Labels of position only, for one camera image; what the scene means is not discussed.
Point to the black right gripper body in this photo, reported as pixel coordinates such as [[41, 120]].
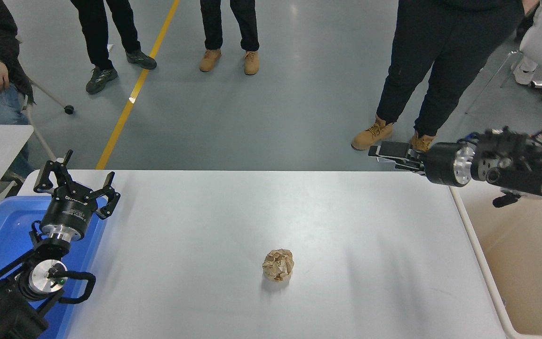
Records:
[[440, 165]]

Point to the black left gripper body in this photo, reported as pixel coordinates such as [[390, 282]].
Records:
[[71, 209]]

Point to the tan paper ball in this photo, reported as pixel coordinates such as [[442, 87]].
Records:
[[278, 266]]

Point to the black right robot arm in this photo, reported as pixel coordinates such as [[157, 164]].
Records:
[[520, 165]]

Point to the blue plastic tray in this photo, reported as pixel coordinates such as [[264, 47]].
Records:
[[3, 226]]

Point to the white wheeled chair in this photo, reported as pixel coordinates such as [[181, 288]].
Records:
[[68, 109]]

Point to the large pale plastic bin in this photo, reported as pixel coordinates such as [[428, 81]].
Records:
[[530, 282]]

